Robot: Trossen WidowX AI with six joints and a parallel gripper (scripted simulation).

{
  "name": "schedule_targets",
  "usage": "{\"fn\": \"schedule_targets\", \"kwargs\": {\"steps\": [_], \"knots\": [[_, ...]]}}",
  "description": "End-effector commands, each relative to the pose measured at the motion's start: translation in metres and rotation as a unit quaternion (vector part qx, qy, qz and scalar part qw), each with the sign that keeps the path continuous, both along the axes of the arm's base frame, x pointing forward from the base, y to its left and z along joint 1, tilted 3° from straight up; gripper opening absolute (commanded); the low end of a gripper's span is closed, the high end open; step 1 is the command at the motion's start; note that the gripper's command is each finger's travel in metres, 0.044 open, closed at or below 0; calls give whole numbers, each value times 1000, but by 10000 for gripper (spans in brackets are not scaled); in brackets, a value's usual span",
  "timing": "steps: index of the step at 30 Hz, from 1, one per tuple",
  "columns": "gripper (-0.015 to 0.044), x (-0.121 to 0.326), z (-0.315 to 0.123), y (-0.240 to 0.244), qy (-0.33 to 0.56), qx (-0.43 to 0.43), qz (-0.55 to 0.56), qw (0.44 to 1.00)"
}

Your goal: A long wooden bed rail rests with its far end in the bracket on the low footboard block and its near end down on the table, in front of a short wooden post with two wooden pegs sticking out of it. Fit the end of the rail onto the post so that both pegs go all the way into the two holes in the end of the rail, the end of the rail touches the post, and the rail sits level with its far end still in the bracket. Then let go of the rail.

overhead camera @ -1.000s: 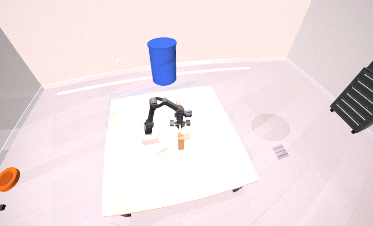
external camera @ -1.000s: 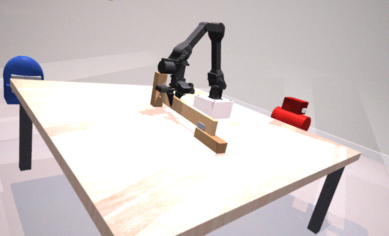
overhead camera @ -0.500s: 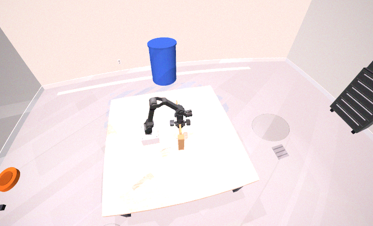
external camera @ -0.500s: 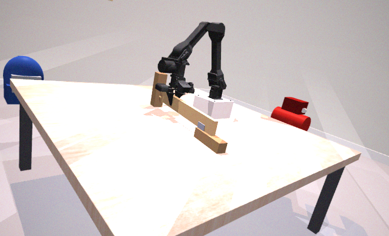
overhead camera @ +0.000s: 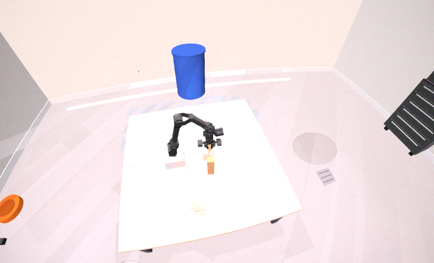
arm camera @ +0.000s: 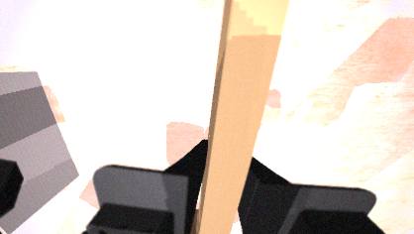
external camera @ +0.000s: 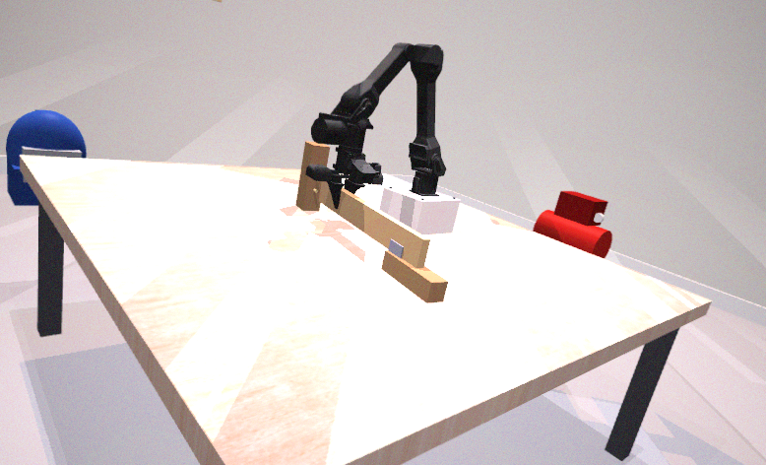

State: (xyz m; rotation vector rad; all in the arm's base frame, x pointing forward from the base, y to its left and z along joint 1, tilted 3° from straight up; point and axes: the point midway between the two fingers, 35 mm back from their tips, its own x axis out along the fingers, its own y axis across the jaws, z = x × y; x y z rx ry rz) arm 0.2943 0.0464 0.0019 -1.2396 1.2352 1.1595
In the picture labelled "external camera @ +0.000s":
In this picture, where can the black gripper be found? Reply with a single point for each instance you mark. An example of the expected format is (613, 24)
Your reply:
(334, 176)

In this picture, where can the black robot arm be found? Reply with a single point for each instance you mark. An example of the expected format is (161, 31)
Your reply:
(347, 123)

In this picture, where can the long tan wooden rail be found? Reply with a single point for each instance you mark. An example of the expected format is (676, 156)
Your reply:
(378, 225)

